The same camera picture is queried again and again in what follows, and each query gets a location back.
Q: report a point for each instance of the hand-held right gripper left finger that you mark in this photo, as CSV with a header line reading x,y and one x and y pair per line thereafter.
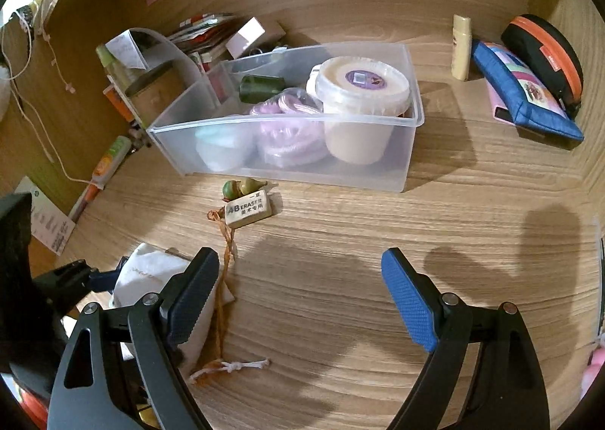
x,y
194,297

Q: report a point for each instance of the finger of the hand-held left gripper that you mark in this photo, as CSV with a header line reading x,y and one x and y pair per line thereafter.
x,y
101,281

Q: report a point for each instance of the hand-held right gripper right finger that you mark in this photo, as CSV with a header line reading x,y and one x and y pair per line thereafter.
x,y
411,302

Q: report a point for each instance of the white round cream jar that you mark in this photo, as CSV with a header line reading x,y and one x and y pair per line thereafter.
x,y
222,149

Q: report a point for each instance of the clear plastic storage box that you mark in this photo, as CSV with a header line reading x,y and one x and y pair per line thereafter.
x,y
293,175

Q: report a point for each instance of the pink knitted cloth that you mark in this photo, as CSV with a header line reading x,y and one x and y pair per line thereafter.
x,y
288,127

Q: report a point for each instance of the white plastic tub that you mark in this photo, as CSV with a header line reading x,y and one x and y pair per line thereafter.
x,y
359,99

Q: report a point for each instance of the dark green bottle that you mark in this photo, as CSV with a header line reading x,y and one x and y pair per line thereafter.
x,y
260,87

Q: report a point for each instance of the wooden desktop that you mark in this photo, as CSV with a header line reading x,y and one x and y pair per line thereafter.
x,y
331,269

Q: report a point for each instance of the white printed paper card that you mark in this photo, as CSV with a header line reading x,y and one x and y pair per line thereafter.
x,y
45,217

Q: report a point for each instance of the orange pen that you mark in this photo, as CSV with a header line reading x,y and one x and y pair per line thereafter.
x,y
82,203

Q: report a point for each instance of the beige eraser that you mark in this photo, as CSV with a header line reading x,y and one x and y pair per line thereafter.
x,y
248,209

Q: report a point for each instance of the green gourd charm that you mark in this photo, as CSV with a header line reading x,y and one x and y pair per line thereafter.
x,y
241,187

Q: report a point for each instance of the orange tube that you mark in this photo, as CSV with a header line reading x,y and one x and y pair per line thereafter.
x,y
118,101

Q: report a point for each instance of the brown mug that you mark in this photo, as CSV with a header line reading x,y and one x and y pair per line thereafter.
x,y
156,94

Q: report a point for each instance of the pink toy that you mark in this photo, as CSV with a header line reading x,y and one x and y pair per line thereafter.
x,y
594,368

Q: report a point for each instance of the pink case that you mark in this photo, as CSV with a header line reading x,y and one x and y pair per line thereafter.
x,y
501,104

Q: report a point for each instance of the yellow-green spray bottle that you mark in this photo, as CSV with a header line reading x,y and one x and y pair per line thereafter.
x,y
109,61

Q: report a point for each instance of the blue pencil case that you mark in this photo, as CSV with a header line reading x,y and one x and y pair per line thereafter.
x,y
524,90

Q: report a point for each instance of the cream lotion tube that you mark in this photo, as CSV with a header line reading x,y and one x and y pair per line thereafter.
x,y
462,47

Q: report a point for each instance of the stack of booklets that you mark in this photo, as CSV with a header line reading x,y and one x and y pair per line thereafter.
x,y
203,31

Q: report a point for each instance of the white and pink small box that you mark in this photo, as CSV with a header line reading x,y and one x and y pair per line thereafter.
x,y
246,35

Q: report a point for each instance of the black and orange zip case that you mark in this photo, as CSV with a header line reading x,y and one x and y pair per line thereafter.
x,y
543,52

